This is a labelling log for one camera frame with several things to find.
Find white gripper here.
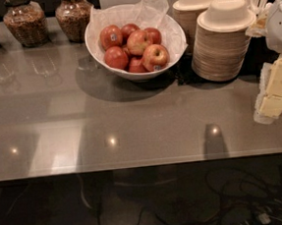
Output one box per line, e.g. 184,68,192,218
265,0,282,97

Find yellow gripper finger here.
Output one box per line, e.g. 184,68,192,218
258,95,282,118

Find red-yellow apple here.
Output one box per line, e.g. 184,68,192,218
141,44,170,72
126,29,152,56

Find red back right apple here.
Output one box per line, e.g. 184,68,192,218
145,27,162,45

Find red apple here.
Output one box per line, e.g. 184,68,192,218
99,25,123,50
121,24,140,43
103,46,129,70
145,27,162,45
128,57,147,74

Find white ceramic bowl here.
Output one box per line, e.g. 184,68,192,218
82,0,191,87

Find red front bottom apple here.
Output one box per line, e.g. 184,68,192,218
128,57,147,74

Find red back centre apple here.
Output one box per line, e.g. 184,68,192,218
121,24,140,43

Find red front left apple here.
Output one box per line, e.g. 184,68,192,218
103,46,129,70

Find red top left apple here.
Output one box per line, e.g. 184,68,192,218
99,25,123,50

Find rear stack paper bowls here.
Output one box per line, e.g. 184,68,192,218
172,0,213,54

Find white tissue paper liner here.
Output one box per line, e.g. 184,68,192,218
85,0,188,66

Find right glass cereal jar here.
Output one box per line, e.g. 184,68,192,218
55,0,92,43

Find glass cereal jar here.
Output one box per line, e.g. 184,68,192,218
3,0,49,47
55,0,92,43

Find middle glass cereal jar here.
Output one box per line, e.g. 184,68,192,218
3,0,49,47

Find black cables under table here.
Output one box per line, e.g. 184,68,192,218
0,155,282,225

